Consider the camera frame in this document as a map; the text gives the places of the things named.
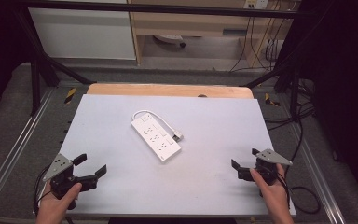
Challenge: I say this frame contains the white power strip cable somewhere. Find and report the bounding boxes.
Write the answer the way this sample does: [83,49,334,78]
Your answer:
[131,109,178,135]

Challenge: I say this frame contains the person's right hand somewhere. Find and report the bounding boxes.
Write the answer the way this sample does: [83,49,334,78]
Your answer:
[249,163,294,218]

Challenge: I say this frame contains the black floor cable bundle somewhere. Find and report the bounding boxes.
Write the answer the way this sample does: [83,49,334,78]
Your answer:
[263,77,317,133]

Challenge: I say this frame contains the white device under desk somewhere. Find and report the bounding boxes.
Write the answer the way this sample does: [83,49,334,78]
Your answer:
[153,34,187,49]

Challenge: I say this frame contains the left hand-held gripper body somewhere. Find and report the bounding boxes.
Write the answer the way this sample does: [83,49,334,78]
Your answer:
[42,153,100,210]

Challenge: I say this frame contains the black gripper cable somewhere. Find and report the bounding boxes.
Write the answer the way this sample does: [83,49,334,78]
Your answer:
[32,165,53,217]

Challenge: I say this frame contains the white cabinet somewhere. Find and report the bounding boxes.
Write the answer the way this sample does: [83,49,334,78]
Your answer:
[28,7,137,61]

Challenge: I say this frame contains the white wall outlet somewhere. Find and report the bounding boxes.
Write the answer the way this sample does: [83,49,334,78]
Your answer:
[243,0,270,10]

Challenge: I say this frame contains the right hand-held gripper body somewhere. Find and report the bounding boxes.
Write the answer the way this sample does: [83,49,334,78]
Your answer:
[238,147,294,188]

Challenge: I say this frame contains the black metal top bar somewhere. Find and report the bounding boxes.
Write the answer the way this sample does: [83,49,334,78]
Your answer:
[12,0,312,20]

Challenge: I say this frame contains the white power plug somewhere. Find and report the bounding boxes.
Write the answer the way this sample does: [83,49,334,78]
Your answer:
[172,130,185,143]

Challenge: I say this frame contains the black looped cable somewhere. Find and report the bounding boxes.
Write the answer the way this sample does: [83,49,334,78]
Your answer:
[282,120,323,216]

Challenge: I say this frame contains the white power strip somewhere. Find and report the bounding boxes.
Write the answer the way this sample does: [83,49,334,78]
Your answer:
[131,112,183,163]

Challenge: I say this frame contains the light wooden desk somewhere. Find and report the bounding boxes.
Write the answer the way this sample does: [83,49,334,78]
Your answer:
[127,0,294,67]

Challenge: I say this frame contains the hanging black cables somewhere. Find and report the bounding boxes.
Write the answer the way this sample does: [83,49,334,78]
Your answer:
[228,14,291,73]

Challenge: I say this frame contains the black metal stand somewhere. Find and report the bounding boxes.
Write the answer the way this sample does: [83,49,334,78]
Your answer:
[13,8,98,117]
[244,46,303,120]

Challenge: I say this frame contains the aluminium rail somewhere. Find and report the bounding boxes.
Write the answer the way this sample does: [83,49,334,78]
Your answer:
[286,123,347,224]
[0,88,56,213]

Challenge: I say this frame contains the person's left hand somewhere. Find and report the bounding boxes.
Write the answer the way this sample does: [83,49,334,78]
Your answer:
[35,181,84,224]

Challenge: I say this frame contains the wooden board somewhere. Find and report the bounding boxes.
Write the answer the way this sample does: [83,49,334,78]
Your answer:
[86,82,255,100]

